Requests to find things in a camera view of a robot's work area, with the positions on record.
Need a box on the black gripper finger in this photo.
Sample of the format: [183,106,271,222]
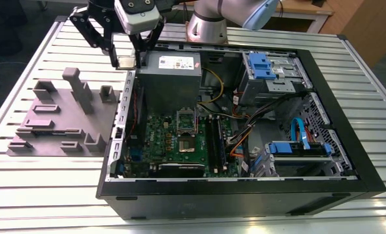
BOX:
[68,6,122,71]
[128,17,167,69]

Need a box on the silver CPU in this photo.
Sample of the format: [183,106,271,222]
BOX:
[118,56,136,69]

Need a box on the CPU socket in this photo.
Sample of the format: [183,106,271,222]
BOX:
[178,136,198,153]

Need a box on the grey power supply unit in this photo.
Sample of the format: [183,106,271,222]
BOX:
[136,50,203,115]

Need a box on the metal socket cover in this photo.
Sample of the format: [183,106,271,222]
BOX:
[176,109,200,135]

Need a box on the blue drive carrier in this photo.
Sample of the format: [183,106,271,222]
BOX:
[249,52,277,80]

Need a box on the green motherboard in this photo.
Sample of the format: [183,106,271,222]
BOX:
[119,113,242,178]

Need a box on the grey parts rack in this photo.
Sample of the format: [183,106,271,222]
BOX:
[5,67,122,158]

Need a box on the grey metal drive cage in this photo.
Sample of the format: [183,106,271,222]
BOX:
[237,50,313,104]

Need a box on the RAM stick with label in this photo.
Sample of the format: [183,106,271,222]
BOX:
[31,131,67,137]

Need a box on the wooden desk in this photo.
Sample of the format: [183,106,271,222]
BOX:
[127,0,335,34]

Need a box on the black graphics card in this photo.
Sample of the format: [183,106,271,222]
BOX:
[148,162,206,178]

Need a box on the hard disk in blue carrier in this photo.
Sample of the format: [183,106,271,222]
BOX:
[266,141,333,158]

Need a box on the black PC case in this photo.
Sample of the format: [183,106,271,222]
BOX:
[95,38,386,220]

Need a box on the wooden cabinet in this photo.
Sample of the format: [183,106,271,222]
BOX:
[319,0,386,69]

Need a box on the grey metal disk bay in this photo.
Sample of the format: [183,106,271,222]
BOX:
[253,142,358,178]

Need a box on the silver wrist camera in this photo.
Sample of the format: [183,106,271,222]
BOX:
[114,0,163,35]

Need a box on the yellow wire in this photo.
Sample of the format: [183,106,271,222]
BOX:
[198,67,225,104]

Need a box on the wire locking lever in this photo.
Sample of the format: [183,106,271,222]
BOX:
[195,107,203,134]

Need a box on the black and white wire bundle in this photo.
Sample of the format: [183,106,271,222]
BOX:
[198,102,249,120]

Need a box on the black cable bundle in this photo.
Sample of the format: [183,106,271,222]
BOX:
[229,94,310,144]

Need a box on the orange wire bundle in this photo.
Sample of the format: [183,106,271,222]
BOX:
[229,136,246,158]

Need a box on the blue flat wire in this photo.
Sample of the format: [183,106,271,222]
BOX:
[290,117,310,150]

